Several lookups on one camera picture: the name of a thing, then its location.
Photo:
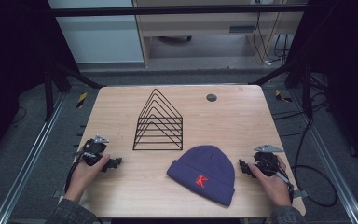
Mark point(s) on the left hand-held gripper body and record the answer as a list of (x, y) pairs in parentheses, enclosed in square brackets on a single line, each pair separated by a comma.
[(93, 151)]

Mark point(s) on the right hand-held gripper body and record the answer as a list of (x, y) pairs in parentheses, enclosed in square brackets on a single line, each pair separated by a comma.
[(266, 161)]

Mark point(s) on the person's left hand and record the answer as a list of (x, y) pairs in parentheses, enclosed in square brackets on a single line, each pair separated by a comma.
[(82, 179)]

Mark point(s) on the person's right hand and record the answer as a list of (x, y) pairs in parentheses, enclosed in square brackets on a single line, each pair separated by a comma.
[(275, 189)]

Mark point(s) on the purple knit beanie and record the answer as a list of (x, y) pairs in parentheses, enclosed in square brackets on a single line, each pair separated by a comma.
[(202, 169)]

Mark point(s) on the yellow black striped tape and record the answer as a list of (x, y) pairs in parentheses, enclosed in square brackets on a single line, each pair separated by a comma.
[(282, 97), (81, 99)]

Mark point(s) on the black metal stand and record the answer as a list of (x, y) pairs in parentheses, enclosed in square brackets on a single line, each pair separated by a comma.
[(306, 90), (49, 93)]

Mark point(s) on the grey round table grommet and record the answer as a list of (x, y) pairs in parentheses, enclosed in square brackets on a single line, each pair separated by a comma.
[(211, 97)]

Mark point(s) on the white cabinet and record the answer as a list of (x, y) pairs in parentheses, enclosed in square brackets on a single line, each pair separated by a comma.
[(99, 37)]

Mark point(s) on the black curtain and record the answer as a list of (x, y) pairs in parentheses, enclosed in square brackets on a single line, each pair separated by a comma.
[(351, 62), (9, 62)]

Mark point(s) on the dark object under desk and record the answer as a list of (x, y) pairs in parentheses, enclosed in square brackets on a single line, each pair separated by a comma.
[(175, 39)]

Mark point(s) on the light wooden desk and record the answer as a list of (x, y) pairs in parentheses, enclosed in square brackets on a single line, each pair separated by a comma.
[(199, 23)]

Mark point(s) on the grey metal table bracket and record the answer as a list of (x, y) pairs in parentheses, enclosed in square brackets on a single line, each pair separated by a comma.
[(301, 193), (57, 193)]

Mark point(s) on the aluminium floor rail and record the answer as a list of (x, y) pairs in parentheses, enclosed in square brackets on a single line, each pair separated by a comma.
[(28, 161), (335, 174)]

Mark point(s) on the black horizontal frame bar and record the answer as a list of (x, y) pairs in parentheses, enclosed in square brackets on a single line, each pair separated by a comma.
[(174, 10)]

